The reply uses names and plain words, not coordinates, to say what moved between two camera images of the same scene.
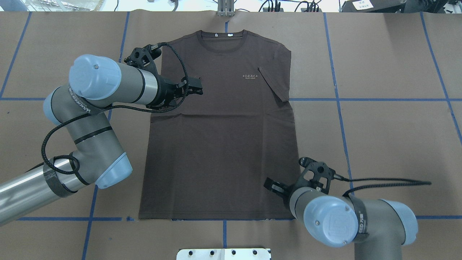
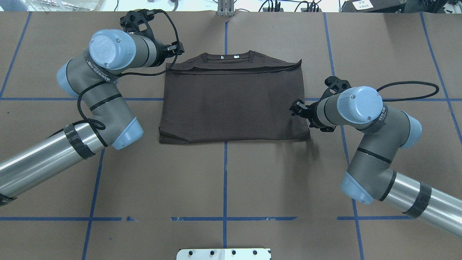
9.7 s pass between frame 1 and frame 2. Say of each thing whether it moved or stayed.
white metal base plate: stayed
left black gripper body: moved
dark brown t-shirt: moved
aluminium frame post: stayed
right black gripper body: moved
